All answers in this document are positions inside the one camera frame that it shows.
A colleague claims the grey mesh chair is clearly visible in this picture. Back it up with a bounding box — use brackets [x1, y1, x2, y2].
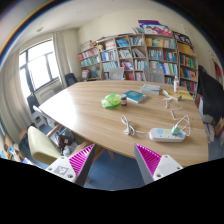
[143, 68, 164, 83]

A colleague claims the white power strip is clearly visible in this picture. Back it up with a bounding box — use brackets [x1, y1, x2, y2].
[149, 128, 186, 142]

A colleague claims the white curtain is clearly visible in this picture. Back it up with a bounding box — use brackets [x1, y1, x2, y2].
[53, 32, 70, 88]

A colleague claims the black jacket on chair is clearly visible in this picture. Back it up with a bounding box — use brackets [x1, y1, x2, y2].
[197, 65, 224, 121]

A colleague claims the small dark jar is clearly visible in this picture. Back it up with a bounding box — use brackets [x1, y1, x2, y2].
[120, 94, 127, 106]

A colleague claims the mint green charger plug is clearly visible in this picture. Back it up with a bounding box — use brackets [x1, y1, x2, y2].
[171, 125, 180, 135]

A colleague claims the yellow paper folder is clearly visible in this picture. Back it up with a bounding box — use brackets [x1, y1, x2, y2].
[168, 90, 193, 101]

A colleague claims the wooden bookshelf with books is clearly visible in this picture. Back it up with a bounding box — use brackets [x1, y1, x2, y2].
[78, 32, 198, 96]

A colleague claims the white power strip cord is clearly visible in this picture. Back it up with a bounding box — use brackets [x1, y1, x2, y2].
[120, 114, 151, 137]

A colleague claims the clear bottle red label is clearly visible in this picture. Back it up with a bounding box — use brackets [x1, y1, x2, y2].
[174, 76, 179, 94]

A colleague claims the white pen-like object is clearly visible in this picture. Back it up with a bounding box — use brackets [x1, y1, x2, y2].
[162, 90, 176, 100]

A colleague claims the white radiator heater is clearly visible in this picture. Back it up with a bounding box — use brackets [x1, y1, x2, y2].
[35, 85, 62, 104]

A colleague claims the dark blue office chair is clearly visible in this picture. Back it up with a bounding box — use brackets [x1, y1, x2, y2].
[65, 73, 78, 86]

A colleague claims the teal book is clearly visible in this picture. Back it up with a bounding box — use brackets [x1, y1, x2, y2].
[125, 90, 147, 103]

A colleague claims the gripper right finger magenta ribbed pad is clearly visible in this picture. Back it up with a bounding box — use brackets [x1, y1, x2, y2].
[133, 143, 184, 186]

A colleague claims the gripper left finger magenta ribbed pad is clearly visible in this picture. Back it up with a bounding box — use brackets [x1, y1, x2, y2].
[45, 143, 96, 187]

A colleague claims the grey chair behind table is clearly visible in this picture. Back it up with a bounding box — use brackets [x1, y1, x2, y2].
[109, 67, 124, 80]

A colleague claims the white charger cable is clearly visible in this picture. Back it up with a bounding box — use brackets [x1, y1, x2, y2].
[163, 97, 191, 137]

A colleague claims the grey book stack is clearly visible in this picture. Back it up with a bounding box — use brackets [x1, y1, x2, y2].
[141, 84, 160, 95]

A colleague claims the window with dark frame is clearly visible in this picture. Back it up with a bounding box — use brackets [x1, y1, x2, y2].
[19, 40, 59, 97]

